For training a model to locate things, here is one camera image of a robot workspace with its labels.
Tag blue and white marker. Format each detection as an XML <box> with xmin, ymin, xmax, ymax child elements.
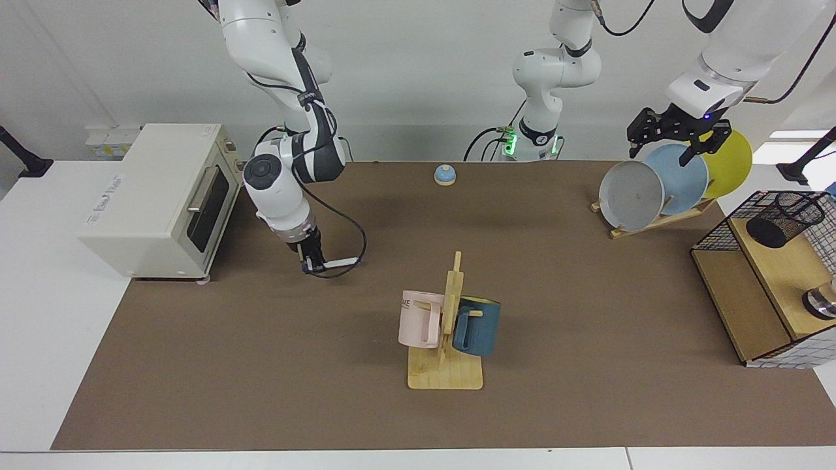
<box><xmin>302</xmin><ymin>257</ymin><xmax>359</xmax><ymax>273</ymax></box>

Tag black mesh pen holder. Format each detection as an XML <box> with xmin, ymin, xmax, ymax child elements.
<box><xmin>746</xmin><ymin>191</ymin><xmax>828</xmax><ymax>250</ymax></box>

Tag light blue plate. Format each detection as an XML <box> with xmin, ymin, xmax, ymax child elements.
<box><xmin>642</xmin><ymin>143</ymin><xmax>711</xmax><ymax>217</ymax></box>

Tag yellow plate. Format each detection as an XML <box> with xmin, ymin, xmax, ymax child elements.
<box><xmin>686</xmin><ymin>128</ymin><xmax>754</xmax><ymax>200</ymax></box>

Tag grey plate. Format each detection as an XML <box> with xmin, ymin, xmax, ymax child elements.
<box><xmin>598</xmin><ymin>160</ymin><xmax>666</xmax><ymax>233</ymax></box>

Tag wooden plate rack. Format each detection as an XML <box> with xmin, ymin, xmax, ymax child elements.
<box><xmin>590</xmin><ymin>197</ymin><xmax>718</xmax><ymax>240</ymax></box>

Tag brown table cloth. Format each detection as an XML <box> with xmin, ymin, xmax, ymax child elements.
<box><xmin>51</xmin><ymin>161</ymin><xmax>836</xmax><ymax>451</ymax></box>

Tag pink mug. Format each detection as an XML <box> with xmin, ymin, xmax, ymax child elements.
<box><xmin>398</xmin><ymin>290</ymin><xmax>447</xmax><ymax>350</ymax></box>

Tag pale toaster oven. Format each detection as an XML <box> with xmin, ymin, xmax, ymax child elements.
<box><xmin>77</xmin><ymin>123</ymin><xmax>248</xmax><ymax>285</ymax></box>

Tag wooden cup stand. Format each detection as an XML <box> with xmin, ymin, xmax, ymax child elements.
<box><xmin>408</xmin><ymin>251</ymin><xmax>485</xmax><ymax>391</ymax></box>

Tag dark blue mug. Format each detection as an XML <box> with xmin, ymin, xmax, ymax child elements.
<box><xmin>452</xmin><ymin>296</ymin><xmax>502</xmax><ymax>358</ymax></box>

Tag silver metal lid knob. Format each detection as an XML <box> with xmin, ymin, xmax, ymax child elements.
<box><xmin>801</xmin><ymin>277</ymin><xmax>836</xmax><ymax>321</ymax></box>

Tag black clamp mount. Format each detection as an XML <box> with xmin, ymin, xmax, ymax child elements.
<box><xmin>0</xmin><ymin>125</ymin><xmax>55</xmax><ymax>180</ymax></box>
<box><xmin>776</xmin><ymin>126</ymin><xmax>836</xmax><ymax>186</ymax></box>

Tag black base cable bundle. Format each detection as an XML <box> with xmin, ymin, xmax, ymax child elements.
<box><xmin>463</xmin><ymin>98</ymin><xmax>528</xmax><ymax>163</ymax></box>

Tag wire basket with wooden floor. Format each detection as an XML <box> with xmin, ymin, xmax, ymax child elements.
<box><xmin>690</xmin><ymin>189</ymin><xmax>836</xmax><ymax>370</ymax></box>

